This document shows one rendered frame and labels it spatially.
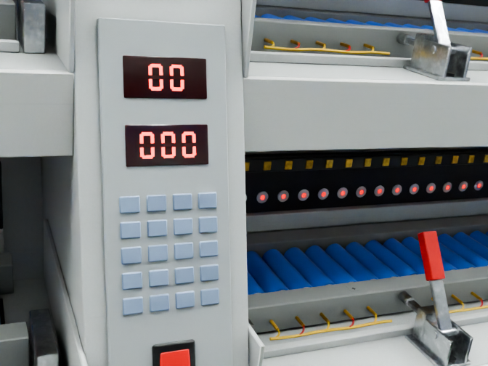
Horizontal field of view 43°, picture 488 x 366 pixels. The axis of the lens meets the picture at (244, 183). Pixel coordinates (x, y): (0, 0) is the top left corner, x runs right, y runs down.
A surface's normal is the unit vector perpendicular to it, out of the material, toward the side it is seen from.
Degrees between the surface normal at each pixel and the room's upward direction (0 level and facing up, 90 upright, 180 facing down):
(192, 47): 90
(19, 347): 109
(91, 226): 90
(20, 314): 19
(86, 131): 90
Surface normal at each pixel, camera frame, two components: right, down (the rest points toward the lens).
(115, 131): 0.39, 0.04
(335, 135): 0.38, 0.36
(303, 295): 0.11, -0.93
